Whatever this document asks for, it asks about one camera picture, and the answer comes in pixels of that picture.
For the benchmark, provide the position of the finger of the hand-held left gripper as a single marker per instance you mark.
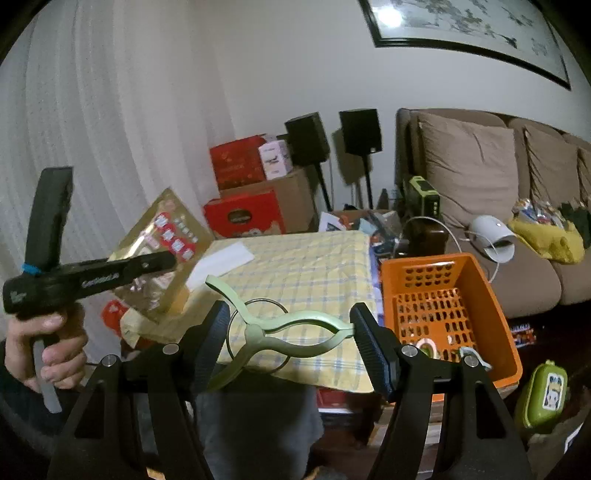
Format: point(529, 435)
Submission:
point(152, 265)

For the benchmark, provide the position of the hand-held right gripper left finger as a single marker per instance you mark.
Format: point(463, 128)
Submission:
point(217, 341)

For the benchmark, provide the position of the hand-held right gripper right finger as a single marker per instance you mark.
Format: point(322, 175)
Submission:
point(369, 341)

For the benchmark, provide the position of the gold snack packet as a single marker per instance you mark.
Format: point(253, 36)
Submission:
point(171, 221)

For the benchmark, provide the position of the pink clothes clip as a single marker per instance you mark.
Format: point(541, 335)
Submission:
point(427, 341)

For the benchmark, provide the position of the white foam sheet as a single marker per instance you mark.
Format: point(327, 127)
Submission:
point(226, 261)

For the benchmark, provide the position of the light green clothes clip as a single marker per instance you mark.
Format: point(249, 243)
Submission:
point(295, 325)

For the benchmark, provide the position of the light blue clothes clip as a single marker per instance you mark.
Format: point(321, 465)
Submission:
point(468, 353)

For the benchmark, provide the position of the orange plastic basket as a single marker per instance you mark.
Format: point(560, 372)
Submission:
point(494, 314)

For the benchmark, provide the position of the person's left hand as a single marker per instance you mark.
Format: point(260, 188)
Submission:
point(60, 360)

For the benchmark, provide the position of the blue plastic sheet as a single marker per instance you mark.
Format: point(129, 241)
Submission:
point(375, 277)

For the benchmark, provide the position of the yellow plaid tablecloth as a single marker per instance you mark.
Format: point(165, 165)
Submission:
point(314, 267)

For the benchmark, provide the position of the dark brown box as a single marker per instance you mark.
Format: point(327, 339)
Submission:
point(425, 237)

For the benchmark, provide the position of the white printed leaflet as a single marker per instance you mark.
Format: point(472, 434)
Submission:
point(332, 225)

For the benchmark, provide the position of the white curtain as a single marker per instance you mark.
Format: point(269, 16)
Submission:
point(115, 138)

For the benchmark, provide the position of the dark red gift box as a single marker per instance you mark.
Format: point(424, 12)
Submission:
point(238, 161)

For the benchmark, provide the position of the snack box under sofa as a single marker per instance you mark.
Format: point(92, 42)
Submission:
point(524, 334)

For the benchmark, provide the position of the green black power station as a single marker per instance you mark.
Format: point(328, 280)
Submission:
point(422, 194)

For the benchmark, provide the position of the brown cardboard box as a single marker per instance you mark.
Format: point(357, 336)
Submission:
point(298, 198)

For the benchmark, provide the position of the small white box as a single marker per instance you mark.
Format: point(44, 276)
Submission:
point(274, 159)

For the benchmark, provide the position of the white dome lamp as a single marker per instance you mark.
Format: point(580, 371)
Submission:
point(489, 228)

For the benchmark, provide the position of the brown sofa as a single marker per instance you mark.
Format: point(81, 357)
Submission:
point(526, 277)

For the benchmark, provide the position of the green lunch box with sticker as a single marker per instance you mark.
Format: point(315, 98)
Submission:
point(531, 406)

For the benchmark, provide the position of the large brown sofa cushion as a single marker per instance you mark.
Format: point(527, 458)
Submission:
point(466, 170)

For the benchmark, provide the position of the black speaker on stand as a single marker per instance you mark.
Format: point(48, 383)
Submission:
point(362, 131)
point(307, 138)

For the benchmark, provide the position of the yellow cloth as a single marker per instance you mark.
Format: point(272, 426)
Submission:
point(549, 240)

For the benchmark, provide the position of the pile of snack packets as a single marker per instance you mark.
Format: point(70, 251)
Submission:
point(535, 212)

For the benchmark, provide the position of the black cloth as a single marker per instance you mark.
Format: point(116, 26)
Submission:
point(575, 214)

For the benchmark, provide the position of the medium brown sofa cushion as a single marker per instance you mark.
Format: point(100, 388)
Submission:
point(554, 166)

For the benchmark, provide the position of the small brown sofa cushion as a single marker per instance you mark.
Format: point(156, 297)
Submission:
point(585, 175)

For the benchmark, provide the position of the framed wall picture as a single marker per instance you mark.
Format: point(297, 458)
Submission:
point(461, 18)

